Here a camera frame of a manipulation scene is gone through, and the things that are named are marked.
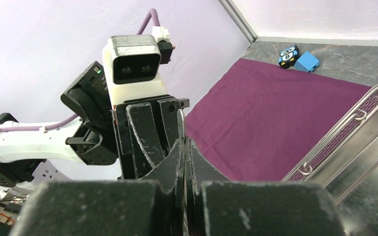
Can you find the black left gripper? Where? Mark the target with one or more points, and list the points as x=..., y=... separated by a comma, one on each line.
x=146, y=131

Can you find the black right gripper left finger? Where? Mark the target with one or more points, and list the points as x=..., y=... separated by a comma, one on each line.
x=147, y=207

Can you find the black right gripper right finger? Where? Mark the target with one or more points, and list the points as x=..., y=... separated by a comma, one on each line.
x=217, y=206

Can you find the steel forceps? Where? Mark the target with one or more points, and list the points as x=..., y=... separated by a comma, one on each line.
x=181, y=126

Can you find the purple cloth wrap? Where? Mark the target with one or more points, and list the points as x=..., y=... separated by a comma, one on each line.
x=258, y=121

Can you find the metal mesh instrument tray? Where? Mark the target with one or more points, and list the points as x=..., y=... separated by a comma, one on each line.
x=320, y=152

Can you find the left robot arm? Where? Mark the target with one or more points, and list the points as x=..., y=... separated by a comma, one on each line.
x=88, y=137

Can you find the steel left inner pan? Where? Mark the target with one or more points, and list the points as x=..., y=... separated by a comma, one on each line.
x=350, y=175

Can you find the black blue toy car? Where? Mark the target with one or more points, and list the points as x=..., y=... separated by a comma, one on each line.
x=288, y=57

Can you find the blue toy block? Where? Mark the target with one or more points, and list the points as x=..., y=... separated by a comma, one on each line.
x=307, y=62

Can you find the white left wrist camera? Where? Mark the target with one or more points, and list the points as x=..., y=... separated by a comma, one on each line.
x=131, y=64

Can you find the aluminium corner frame rail left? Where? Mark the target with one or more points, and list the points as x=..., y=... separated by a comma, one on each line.
x=240, y=21

